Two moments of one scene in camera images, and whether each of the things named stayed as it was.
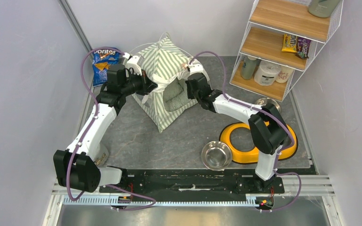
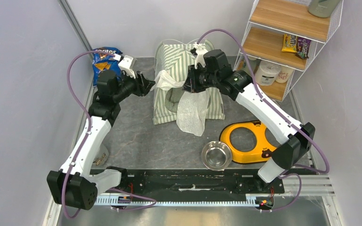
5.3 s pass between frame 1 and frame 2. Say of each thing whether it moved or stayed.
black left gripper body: stayed
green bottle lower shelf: stayed
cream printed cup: stayed
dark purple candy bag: stayed
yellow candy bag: stayed
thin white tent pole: moved
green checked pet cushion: moved
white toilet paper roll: stayed
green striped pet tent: moved
